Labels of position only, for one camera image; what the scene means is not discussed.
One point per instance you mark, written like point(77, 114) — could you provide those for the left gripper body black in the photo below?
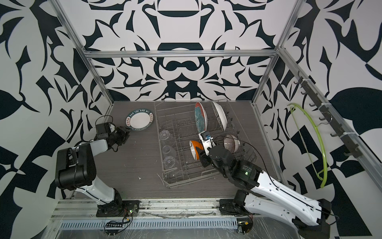
point(121, 136)

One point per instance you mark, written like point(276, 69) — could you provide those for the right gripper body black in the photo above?
point(207, 160)

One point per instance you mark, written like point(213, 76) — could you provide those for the pink ribbed bowl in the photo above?
point(231, 143)

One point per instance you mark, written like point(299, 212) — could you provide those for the green rim lettered plate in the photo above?
point(139, 119)

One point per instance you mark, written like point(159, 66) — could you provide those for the white orange small bowl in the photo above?
point(196, 149)

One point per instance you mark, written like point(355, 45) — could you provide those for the zigzag rim white bowl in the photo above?
point(220, 115)

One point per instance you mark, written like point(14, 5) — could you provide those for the teal red striped bowl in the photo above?
point(200, 117)

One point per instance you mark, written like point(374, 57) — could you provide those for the clear smooth plastic cup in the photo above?
point(165, 136)

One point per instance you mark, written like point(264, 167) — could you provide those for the frosted textured plastic cup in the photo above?
point(168, 151)

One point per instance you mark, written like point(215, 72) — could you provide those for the clear faceted plastic cup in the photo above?
point(171, 165)

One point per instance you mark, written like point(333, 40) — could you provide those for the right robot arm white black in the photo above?
point(259, 193)

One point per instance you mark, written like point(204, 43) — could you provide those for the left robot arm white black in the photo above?
point(76, 168)

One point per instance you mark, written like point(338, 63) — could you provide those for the green plastic hanger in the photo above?
point(312, 143)

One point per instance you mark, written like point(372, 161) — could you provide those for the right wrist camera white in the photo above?
point(207, 141)

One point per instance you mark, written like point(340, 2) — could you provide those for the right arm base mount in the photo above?
point(234, 207)

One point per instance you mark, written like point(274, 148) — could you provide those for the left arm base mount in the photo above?
point(127, 207)

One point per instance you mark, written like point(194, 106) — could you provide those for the white slotted cable duct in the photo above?
point(151, 224)

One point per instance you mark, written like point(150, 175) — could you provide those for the black wall hook rail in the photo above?
point(329, 118)

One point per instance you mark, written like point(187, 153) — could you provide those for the aluminium frame bars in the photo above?
point(369, 161)

